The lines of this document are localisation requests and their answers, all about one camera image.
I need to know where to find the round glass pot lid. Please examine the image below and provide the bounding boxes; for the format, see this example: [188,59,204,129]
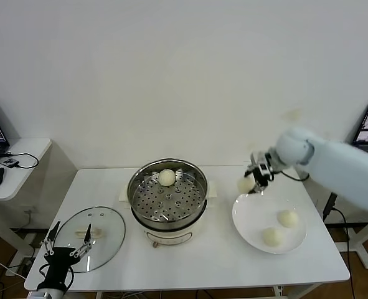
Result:
[53,205,126,273]

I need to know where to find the white steamed baozi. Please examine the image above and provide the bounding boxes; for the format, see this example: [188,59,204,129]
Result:
[238,176,255,194]
[262,227,285,247]
[158,169,176,187]
[277,210,299,228]

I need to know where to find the cream electric cooking pot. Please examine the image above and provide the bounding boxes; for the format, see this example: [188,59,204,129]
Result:
[118,180,219,249]

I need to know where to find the white side table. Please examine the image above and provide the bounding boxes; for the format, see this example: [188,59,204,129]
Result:
[323,214,368,270]
[0,138,52,277]

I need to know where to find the steel steamer basket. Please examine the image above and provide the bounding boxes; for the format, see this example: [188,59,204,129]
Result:
[128,158,209,227]

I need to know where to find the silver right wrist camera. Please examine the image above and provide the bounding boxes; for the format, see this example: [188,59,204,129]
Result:
[257,163,271,179]

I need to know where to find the black cable with adapter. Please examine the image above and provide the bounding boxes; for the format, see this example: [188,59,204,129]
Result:
[323,192,357,299]

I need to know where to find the white round plate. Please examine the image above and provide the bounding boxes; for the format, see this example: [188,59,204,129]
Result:
[232,193,308,255]

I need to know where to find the thin black desk cable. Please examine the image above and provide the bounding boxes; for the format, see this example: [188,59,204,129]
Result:
[2,151,39,170]

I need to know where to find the small black hub box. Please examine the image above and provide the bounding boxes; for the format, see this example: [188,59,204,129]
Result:
[0,157,19,169]

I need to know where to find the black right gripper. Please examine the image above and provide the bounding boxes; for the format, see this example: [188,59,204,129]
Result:
[244,151,276,196]

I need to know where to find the white floor cable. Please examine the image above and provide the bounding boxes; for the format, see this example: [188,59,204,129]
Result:
[0,252,26,280]

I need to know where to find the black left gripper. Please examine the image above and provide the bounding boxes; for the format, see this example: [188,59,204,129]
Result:
[40,221,93,290]

